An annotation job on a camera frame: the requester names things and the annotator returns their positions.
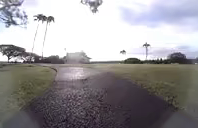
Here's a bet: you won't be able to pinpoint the pale building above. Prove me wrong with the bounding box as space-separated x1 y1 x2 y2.
64 50 92 65

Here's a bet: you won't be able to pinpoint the dark asphalt path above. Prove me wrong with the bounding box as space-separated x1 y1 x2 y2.
1 63 198 128

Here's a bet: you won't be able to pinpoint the wide spreading tree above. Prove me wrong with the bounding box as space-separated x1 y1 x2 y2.
0 44 27 63

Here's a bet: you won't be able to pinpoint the large bare-branched tree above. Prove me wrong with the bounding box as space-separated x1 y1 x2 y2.
0 0 29 36

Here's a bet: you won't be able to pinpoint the low dark tree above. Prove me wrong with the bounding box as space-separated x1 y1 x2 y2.
20 51 41 64

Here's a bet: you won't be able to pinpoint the overhanging tree foliage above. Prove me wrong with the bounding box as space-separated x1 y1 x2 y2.
80 0 104 14

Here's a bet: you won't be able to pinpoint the green grass lawn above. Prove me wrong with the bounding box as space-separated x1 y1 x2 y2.
83 63 198 128
0 62 58 128

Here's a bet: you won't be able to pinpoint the dark hedge row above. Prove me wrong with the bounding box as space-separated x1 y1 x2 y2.
141 58 198 65

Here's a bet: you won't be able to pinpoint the dark round tree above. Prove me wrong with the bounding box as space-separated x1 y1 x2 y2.
167 51 188 65

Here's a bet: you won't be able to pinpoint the dark bushes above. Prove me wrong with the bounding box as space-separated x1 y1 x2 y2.
39 54 66 65

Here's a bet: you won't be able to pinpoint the small palm tree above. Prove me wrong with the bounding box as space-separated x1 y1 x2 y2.
119 49 127 62

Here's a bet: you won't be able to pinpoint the tall thin palm tree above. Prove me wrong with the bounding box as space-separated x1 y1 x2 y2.
31 13 48 55
142 41 152 61
41 15 56 60

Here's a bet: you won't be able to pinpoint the rounded dark bush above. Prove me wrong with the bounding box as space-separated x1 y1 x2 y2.
123 57 143 65

